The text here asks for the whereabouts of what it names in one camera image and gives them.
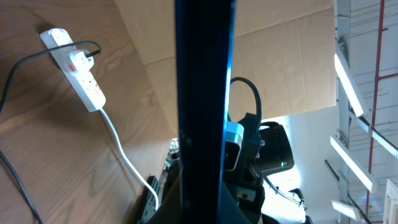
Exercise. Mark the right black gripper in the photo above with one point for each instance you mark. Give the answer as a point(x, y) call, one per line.
point(245, 182)

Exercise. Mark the blue screen smartphone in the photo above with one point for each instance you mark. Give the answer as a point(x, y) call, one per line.
point(203, 35)

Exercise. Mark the white power strip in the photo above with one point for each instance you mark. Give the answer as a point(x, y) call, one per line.
point(84, 83)

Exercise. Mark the white USB charger plug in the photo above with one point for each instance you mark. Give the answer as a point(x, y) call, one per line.
point(77, 62)

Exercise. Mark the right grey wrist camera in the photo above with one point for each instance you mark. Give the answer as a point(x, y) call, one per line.
point(233, 144)

